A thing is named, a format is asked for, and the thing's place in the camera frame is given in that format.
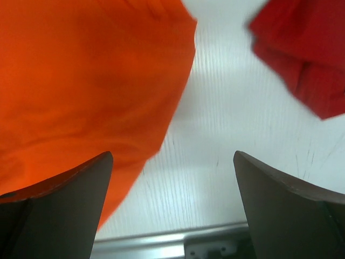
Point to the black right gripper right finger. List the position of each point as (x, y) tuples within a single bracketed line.
[(287, 216)]

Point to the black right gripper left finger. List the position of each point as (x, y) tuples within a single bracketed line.
[(57, 217)]

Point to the orange t shirt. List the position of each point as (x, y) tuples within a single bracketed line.
[(79, 78)]

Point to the red t shirt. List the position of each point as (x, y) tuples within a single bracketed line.
[(303, 42)]

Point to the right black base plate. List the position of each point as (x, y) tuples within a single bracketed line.
[(226, 246)]

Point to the aluminium mounting rail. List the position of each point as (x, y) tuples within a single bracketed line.
[(161, 245)]

